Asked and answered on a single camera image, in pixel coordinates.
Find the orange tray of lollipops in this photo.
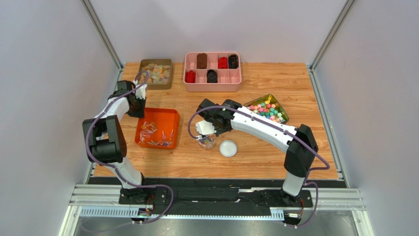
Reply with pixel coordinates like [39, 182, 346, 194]
[135, 108, 180, 150]

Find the bronze tin of gummy candies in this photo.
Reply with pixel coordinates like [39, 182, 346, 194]
[139, 59, 174, 90]

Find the green tin of star candies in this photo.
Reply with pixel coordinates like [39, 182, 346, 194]
[244, 94, 289, 124]

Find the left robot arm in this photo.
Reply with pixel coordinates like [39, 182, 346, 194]
[82, 80, 150, 204]

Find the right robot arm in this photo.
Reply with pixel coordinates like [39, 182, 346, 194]
[195, 99, 319, 197]

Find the clear glass jar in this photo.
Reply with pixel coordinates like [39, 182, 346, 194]
[197, 134, 217, 150]

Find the white jar lid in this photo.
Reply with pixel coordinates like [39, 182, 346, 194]
[219, 140, 238, 158]

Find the black candy lower compartment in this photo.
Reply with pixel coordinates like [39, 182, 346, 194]
[207, 69, 218, 83]

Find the black candy compartment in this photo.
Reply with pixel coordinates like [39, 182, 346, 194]
[207, 69, 218, 83]
[228, 54, 239, 69]

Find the pink divided organizer box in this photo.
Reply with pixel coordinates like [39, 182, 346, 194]
[183, 52, 242, 92]

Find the red candy lower compartment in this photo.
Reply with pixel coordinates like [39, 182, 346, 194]
[184, 70, 196, 84]

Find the black candy upper compartment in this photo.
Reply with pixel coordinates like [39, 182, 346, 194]
[228, 54, 239, 69]

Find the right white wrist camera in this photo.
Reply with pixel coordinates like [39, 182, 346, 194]
[195, 120, 216, 139]

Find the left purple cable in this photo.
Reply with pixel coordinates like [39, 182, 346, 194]
[85, 70, 175, 225]

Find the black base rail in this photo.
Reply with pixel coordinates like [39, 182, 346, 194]
[88, 177, 315, 217]

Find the left aluminium frame post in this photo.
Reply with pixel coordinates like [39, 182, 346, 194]
[80, 0, 123, 72]

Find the aluminium frame post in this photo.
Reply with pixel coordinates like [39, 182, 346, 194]
[309, 0, 357, 71]
[80, 0, 123, 72]

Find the right aluminium frame post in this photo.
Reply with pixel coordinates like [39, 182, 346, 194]
[309, 0, 357, 71]

